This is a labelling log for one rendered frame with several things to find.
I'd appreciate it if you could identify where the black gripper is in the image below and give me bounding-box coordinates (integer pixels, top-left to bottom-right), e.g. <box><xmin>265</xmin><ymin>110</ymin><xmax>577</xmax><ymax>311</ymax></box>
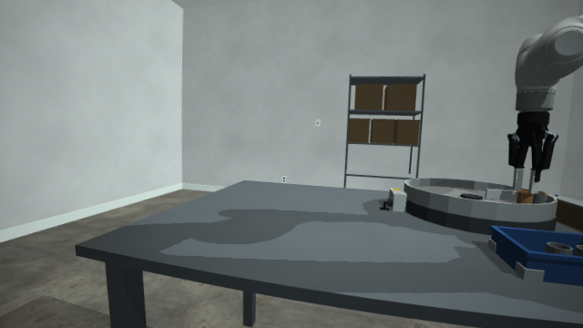
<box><xmin>507</xmin><ymin>111</ymin><xmax>558</xmax><ymax>193</ymax></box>

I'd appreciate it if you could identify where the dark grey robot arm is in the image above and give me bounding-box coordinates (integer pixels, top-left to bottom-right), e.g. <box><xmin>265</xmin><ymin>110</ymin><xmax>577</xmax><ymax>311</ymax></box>
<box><xmin>515</xmin><ymin>15</ymin><xmax>583</xmax><ymax>112</ymax></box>

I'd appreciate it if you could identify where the blue open crate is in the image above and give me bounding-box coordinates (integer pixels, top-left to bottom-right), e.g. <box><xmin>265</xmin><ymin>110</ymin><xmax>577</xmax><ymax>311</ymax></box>
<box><xmin>488</xmin><ymin>226</ymin><xmax>583</xmax><ymax>286</ymax></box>

